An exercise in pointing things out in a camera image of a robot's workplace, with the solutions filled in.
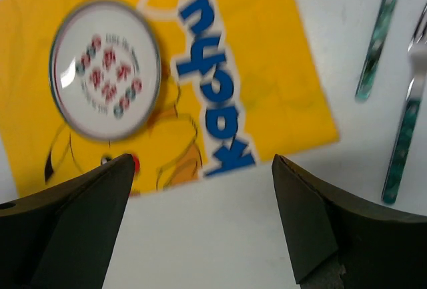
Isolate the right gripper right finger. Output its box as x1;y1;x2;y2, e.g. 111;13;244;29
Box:
272;156;426;288

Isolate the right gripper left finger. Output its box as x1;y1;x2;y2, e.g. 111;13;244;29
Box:
1;154;135;288

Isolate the white plate with red characters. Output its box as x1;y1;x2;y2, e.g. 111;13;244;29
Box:
49;0;161;141

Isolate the yellow Pikachu cloth placemat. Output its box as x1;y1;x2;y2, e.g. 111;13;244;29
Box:
1;0;339;196

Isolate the fork with green handle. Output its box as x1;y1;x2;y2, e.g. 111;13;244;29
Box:
382;9;426;205

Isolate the knife with green handle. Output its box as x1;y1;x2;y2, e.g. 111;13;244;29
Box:
355;0;398;101

